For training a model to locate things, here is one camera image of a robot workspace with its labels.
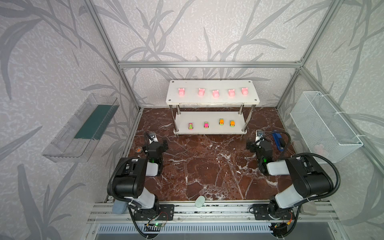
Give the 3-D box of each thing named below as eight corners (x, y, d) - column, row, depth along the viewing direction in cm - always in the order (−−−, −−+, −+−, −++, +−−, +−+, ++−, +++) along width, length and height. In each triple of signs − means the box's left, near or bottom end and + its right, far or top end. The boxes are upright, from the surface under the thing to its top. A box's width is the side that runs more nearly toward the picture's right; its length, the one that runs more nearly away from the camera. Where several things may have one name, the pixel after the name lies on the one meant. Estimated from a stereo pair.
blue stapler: (278, 151, 98) (280, 148, 95) (272, 135, 106) (274, 132, 103) (284, 151, 98) (286, 148, 95) (278, 135, 106) (280, 132, 103)
